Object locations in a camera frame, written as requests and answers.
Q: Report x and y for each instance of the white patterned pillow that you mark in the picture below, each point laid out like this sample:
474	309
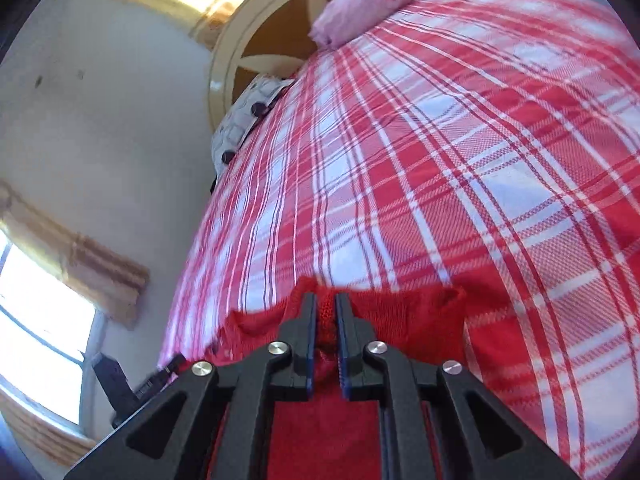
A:
240	120

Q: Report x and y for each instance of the cream wooden headboard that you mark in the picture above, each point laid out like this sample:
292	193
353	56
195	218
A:
225	60

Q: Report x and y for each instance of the side window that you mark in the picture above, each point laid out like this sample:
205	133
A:
40	310

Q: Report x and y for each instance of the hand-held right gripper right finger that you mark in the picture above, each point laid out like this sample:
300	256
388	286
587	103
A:
345	330

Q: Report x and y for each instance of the red plaid bed sheet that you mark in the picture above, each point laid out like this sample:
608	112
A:
450	160

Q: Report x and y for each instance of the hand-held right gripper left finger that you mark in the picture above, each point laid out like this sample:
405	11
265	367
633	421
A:
306	330

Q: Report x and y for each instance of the red knitted sweater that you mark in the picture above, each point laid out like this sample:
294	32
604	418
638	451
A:
390	320

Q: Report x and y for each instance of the pink pillow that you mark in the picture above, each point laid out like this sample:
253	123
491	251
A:
370	5

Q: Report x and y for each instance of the long beige side curtain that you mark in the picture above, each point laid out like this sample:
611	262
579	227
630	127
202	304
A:
100	270

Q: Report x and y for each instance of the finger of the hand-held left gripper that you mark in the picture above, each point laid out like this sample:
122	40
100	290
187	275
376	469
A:
160	374
116	382

